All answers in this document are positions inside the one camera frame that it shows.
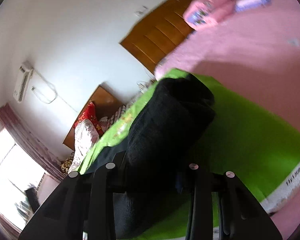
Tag black pants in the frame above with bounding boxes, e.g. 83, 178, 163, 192
88, 74, 215, 239

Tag dark pink curtain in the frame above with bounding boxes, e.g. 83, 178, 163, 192
0, 103, 65, 182

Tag white pink floral duvet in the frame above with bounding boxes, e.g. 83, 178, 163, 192
68, 119, 100, 173

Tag bright window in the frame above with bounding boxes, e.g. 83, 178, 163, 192
0, 129, 45, 230

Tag green bed sheet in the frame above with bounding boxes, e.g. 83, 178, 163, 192
77, 75, 300, 239

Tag red pillow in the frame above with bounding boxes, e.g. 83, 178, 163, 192
73, 102, 104, 136

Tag far brown wooden headboard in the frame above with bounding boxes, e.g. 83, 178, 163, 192
63, 84, 123, 152

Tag brown wooden headboard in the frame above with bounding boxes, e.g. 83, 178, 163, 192
63, 84, 123, 152
120, 0, 193, 73

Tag pink bed quilt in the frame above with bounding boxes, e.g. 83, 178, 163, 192
154, 0, 300, 239

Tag near brown wooden headboard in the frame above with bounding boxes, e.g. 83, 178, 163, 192
120, 0, 193, 73

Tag rolled pink blanket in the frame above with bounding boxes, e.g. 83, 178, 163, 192
183, 0, 271, 31

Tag white wall air conditioner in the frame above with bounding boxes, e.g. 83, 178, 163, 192
13, 61, 34, 103

